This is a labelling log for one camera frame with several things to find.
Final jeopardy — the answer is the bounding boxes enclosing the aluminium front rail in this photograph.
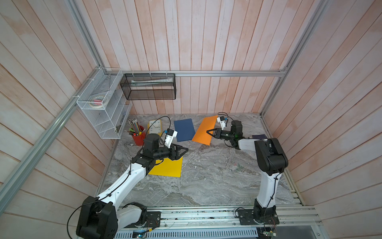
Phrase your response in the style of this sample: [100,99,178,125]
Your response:
[146,205,322,230]

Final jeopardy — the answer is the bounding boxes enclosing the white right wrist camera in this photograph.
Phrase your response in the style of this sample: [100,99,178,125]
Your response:
[217,116,228,130]

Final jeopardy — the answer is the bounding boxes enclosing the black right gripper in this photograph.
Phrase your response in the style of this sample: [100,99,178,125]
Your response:
[206,128,234,141]

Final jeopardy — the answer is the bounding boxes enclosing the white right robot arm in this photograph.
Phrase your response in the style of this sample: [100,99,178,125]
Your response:
[206,117,288,222]

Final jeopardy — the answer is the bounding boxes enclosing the orange paper document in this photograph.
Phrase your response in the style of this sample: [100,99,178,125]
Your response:
[192,115,218,145]

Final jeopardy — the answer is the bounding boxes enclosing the blue paper document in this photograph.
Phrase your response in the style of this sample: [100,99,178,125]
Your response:
[174,119,196,142]

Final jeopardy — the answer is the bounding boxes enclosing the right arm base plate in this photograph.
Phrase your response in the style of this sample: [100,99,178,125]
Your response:
[234,206,280,226]

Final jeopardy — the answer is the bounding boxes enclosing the red metal pencil cup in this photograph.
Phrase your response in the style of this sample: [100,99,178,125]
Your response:
[132,125,146,146]

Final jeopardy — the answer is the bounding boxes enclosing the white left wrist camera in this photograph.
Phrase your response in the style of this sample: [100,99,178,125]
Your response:
[164,128,178,148]

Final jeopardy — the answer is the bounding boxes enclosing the yellow desk clock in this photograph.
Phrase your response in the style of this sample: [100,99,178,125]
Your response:
[147,119,162,135]

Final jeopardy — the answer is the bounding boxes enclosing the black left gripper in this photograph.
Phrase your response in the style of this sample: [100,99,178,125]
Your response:
[153,142,188,161]

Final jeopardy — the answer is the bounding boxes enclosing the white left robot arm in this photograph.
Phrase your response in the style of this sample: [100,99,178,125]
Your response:
[76,129,188,239]

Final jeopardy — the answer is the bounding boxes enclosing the dark purple book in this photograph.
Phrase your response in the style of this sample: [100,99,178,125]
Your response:
[252,134,267,139]

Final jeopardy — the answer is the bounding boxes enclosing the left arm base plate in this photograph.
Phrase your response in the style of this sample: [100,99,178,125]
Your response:
[124,211,161,229]

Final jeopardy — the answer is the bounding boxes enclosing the black wire mesh basket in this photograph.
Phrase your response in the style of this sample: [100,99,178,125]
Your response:
[120,73,177,101]

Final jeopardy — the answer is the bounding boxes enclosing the tape roll in shelf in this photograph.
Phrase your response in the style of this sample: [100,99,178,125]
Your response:
[89,95,109,109]

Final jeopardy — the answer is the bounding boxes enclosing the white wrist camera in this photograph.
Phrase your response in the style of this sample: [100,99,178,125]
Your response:
[217,116,228,130]
[164,128,178,148]

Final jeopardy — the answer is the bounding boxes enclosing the yellow paper document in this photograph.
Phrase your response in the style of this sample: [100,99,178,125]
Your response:
[149,157,183,178]

